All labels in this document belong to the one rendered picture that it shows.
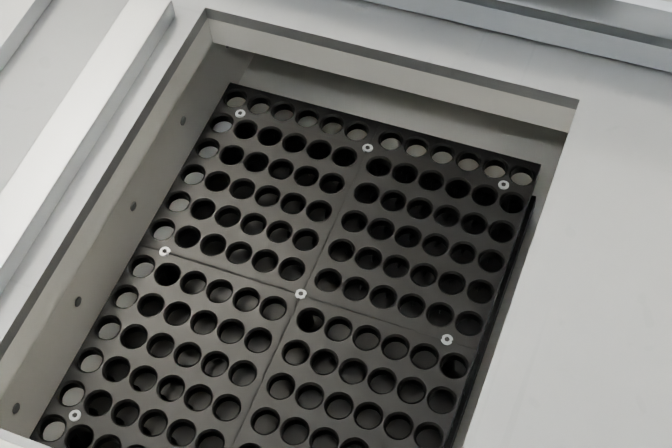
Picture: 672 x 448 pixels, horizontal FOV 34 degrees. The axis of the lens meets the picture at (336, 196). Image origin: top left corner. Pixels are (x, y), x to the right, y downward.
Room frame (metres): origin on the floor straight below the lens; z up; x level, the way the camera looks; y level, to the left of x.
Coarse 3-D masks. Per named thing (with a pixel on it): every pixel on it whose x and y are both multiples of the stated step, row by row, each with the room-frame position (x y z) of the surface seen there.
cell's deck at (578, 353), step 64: (64, 0) 0.43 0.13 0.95; (192, 0) 0.42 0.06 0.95; (256, 0) 0.42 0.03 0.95; (320, 0) 0.41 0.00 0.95; (64, 64) 0.39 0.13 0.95; (192, 64) 0.39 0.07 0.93; (320, 64) 0.39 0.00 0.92; (384, 64) 0.37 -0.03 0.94; (448, 64) 0.36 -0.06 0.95; (512, 64) 0.35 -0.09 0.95; (576, 64) 0.35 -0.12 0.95; (0, 128) 0.35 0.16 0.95; (128, 128) 0.34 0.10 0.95; (576, 128) 0.31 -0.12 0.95; (640, 128) 0.31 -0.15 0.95; (0, 192) 0.31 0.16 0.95; (576, 192) 0.27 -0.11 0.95; (640, 192) 0.27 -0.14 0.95; (64, 256) 0.28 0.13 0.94; (576, 256) 0.24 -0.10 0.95; (640, 256) 0.24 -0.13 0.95; (0, 320) 0.24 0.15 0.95; (512, 320) 0.21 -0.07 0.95; (576, 320) 0.21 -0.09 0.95; (640, 320) 0.21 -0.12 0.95; (0, 384) 0.22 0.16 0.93; (512, 384) 0.18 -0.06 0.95; (576, 384) 0.18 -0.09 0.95; (640, 384) 0.18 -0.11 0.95
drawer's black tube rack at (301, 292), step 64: (256, 128) 0.37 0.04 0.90; (192, 192) 0.33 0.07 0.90; (256, 192) 0.33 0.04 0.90; (320, 192) 0.32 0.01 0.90; (384, 192) 0.32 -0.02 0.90; (448, 192) 0.33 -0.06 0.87; (512, 192) 0.31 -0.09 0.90; (192, 256) 0.29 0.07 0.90; (256, 256) 0.29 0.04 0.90; (320, 256) 0.28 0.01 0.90; (384, 256) 0.28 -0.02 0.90; (448, 256) 0.27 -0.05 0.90; (512, 256) 0.29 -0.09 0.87; (128, 320) 0.26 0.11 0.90; (192, 320) 0.26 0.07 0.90; (256, 320) 0.25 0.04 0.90; (320, 320) 0.26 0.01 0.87; (384, 320) 0.24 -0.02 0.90; (448, 320) 0.26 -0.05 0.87; (64, 384) 0.23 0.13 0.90; (128, 384) 0.23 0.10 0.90; (192, 384) 0.22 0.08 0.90; (256, 384) 0.22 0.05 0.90; (320, 384) 0.21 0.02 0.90; (384, 384) 0.22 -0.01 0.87; (448, 384) 0.21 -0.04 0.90
